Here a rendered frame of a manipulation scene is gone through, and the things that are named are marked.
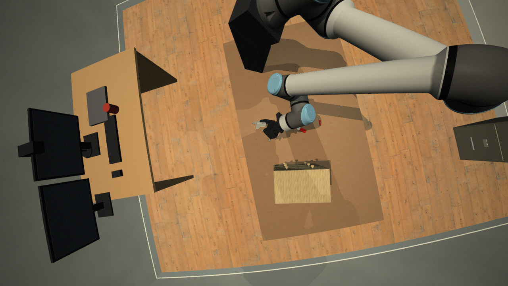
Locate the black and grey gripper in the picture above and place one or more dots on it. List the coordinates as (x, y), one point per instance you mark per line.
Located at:
(273, 127)

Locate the brown wooden chest of drawers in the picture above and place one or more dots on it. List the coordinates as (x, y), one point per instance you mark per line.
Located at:
(302, 186)

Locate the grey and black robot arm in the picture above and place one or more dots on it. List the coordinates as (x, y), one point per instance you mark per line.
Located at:
(474, 76)

